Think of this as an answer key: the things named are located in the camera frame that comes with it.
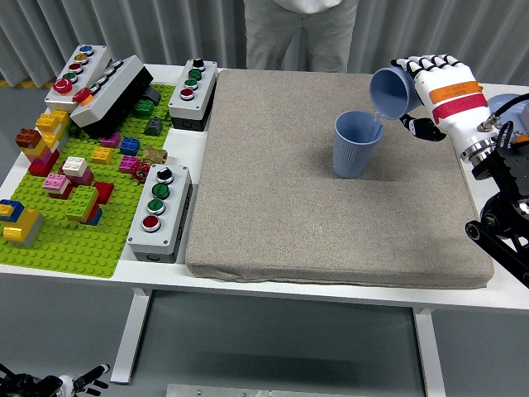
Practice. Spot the large yellow toy brick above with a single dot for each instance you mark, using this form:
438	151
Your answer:
22	225

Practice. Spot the green toy brick baseplate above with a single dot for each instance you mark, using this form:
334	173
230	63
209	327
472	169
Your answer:
74	248

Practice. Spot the white table leg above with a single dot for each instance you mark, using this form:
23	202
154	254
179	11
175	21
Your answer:
430	355
130	339

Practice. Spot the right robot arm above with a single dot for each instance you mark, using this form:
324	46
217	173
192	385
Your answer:
506	165

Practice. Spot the blue ribbed cup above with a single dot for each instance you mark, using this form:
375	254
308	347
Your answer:
388	93
351	161

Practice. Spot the five-button grey control box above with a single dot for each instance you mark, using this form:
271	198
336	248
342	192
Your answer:
89	68

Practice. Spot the magenta toy brick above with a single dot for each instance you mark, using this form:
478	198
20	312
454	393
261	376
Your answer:
84	178
111	140
128	164

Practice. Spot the orange ball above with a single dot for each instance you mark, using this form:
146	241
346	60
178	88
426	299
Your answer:
521	138

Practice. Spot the grey pleated curtain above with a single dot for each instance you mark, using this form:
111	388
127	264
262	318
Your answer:
144	33

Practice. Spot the white toy brick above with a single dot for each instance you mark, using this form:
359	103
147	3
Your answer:
75	164

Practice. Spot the small yellow toy brick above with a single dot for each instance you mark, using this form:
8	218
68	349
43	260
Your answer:
5	210

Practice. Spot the four-button grey control box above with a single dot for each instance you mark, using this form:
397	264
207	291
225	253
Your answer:
175	211
202	91

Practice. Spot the dark grey curved brick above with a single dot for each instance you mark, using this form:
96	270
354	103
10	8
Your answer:
153	96

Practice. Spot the blue toy brick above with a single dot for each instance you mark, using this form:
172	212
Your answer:
97	217
130	145
14	206

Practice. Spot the green toy brick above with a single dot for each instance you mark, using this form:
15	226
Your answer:
143	107
82	198

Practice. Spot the brown toy brick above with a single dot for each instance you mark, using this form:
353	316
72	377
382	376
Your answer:
28	137

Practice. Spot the person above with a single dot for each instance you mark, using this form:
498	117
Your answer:
268	37

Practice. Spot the blue plate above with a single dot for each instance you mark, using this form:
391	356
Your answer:
510	112

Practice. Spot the light orange toy brick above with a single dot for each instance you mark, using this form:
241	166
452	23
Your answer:
35	151

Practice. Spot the red toy brick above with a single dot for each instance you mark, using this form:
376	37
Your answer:
41	167
62	195
105	191

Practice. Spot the grey-brown mat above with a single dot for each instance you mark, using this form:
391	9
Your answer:
289	186

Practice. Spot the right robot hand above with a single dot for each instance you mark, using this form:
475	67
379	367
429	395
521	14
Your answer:
454	99

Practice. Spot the dark grey sloped brick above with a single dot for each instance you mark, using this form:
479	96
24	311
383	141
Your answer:
153	126

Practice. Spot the tilted grey control box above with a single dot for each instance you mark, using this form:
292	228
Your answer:
111	93

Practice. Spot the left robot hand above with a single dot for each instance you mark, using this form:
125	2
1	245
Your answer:
89	378

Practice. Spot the pink toy brick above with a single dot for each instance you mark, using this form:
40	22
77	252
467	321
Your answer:
55	181
47	156

